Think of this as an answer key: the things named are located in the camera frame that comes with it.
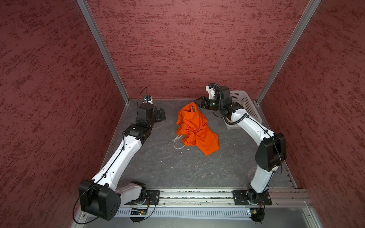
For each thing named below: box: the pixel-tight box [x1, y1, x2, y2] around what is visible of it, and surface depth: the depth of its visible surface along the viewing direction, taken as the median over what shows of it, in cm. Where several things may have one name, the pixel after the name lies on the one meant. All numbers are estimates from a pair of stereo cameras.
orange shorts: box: [176, 102, 220, 157], surface depth 94 cm
